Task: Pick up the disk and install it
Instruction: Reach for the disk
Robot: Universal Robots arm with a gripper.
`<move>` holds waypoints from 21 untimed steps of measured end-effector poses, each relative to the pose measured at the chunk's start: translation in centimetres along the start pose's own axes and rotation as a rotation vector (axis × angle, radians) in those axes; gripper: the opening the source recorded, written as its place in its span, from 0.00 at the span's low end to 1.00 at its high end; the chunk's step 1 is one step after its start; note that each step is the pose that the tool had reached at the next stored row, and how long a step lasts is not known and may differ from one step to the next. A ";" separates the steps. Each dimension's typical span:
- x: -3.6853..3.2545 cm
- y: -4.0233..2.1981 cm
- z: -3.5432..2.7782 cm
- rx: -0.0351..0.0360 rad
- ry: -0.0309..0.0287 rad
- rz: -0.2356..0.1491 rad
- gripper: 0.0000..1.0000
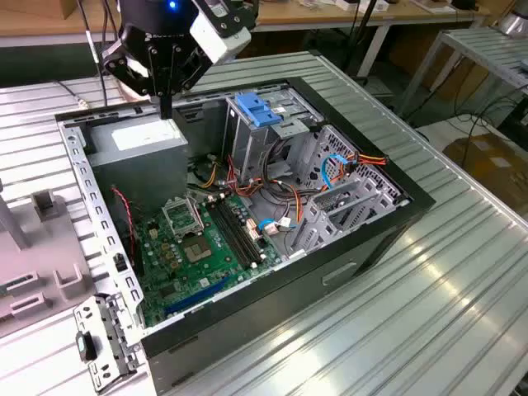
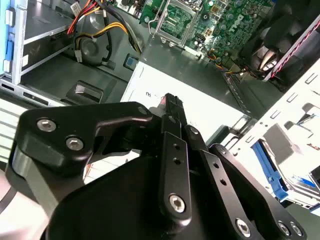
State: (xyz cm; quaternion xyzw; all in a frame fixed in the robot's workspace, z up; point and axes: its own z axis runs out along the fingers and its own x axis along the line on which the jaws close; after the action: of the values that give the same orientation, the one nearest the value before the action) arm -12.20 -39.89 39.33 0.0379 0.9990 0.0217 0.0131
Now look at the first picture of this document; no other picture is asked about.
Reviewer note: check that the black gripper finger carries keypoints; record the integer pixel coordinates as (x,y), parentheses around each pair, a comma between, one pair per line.
(175,70)
(154,74)

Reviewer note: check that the perforated metal disk bay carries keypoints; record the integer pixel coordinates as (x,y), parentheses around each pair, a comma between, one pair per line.
(326,239)

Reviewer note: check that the blue plastic latch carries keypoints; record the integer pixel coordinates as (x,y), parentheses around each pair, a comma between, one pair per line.
(257,111)

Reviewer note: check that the grey power supply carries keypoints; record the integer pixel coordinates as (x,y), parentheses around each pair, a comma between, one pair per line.
(140,173)

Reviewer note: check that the grey metal drive cage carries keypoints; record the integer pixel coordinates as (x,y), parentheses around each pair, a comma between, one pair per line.
(247,144)

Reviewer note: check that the wooden desk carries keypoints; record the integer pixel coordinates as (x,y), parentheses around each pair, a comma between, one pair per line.
(313,14)

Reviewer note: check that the black RAM slot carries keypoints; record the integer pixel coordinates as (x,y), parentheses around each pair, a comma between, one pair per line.
(243,231)
(232,235)

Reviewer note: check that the CPU socket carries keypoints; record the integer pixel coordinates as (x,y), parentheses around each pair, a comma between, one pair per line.
(197,249)

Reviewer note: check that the black tripod stand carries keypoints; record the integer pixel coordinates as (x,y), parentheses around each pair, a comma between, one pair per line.
(362,37)

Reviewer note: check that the green motherboard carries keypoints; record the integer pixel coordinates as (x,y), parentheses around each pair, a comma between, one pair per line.
(214,264)

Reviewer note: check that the grey parts rack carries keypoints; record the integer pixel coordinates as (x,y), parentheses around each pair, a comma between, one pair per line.
(45,247)

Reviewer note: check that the blue expansion slot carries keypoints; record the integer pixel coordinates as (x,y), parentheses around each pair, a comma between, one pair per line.
(198,295)

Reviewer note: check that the black PC case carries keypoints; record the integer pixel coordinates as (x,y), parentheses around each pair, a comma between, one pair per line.
(255,305)

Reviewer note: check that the black latch clip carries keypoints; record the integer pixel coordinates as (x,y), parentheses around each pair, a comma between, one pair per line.
(86,347)

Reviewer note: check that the metal slat side table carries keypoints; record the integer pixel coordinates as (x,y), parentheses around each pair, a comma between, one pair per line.
(482,49)

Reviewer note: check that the large brown cardboard box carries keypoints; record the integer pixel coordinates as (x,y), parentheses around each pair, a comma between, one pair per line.
(495,165)

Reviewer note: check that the white camera box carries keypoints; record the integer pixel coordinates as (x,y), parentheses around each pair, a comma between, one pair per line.
(214,37)

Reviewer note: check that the hinged metal slot bracket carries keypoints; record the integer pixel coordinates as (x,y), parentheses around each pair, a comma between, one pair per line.
(109,330)

